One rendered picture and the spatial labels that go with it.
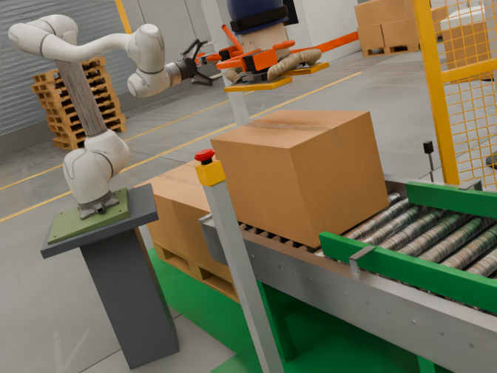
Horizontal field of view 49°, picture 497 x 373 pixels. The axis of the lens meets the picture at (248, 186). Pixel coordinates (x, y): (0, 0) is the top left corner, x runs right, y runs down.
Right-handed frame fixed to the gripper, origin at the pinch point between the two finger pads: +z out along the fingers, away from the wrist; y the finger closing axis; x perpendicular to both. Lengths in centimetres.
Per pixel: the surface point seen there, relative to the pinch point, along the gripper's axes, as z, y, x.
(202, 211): -11, 74, -40
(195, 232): -11, 90, -59
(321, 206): -7, 58, 54
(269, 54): -16, -1, 60
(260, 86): -6.7, 11.6, 35.9
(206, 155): -43, 24, 49
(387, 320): -29, 78, 100
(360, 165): 15, 51, 55
